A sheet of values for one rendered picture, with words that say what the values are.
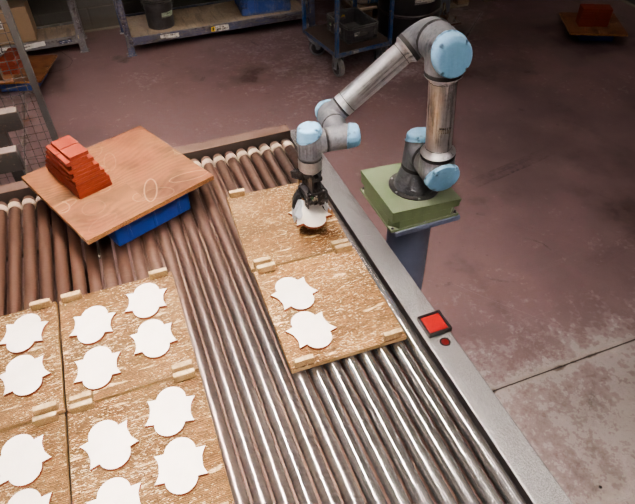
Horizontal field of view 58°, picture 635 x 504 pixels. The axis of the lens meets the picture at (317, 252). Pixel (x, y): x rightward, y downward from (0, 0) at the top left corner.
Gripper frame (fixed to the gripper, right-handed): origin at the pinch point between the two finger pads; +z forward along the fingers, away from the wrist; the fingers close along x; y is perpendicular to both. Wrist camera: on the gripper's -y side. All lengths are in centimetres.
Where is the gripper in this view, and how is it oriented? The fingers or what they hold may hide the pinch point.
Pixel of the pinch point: (309, 214)
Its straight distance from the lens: 197.2
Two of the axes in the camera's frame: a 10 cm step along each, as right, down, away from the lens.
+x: 9.1, -3.0, 2.9
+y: 4.2, 6.1, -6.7
